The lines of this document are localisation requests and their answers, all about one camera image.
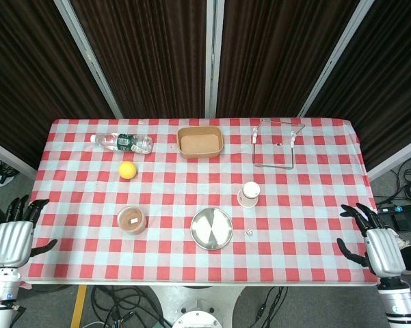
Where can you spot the clear plastic water bottle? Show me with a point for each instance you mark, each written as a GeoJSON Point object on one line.
{"type": "Point", "coordinates": [123, 142]}

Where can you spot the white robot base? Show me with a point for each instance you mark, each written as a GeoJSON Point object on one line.
{"type": "Point", "coordinates": [195, 304]}

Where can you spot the yellow ball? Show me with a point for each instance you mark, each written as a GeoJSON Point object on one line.
{"type": "Point", "coordinates": [127, 170]}

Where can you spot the white sneaker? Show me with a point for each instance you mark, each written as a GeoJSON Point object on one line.
{"type": "Point", "coordinates": [403, 241]}

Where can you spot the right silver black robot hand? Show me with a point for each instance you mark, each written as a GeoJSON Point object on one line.
{"type": "Point", "coordinates": [384, 251]}

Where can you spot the round silver metal plate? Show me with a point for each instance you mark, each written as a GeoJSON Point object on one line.
{"type": "Point", "coordinates": [212, 228]}

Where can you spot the grey partition frame post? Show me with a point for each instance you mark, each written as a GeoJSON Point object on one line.
{"type": "Point", "coordinates": [212, 58]}
{"type": "Point", "coordinates": [396, 157]}
{"type": "Point", "coordinates": [10, 157]}
{"type": "Point", "coordinates": [89, 58]}
{"type": "Point", "coordinates": [335, 58]}

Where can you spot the white paper cup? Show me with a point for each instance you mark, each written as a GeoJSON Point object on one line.
{"type": "Point", "coordinates": [249, 193]}

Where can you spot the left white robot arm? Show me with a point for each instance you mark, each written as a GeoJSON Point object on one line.
{"type": "Point", "coordinates": [1, 290]}

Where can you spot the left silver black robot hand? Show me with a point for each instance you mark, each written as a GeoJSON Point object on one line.
{"type": "Point", "coordinates": [12, 241]}

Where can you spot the dark brown curtain panel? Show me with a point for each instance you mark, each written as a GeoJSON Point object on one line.
{"type": "Point", "coordinates": [150, 58]}
{"type": "Point", "coordinates": [390, 85]}
{"type": "Point", "coordinates": [277, 58]}
{"type": "Point", "coordinates": [30, 85]}

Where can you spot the red white checkered tablecloth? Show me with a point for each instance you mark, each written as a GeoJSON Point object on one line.
{"type": "Point", "coordinates": [178, 186]}

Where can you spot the brown paper food box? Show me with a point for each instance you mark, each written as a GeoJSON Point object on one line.
{"type": "Point", "coordinates": [199, 143]}

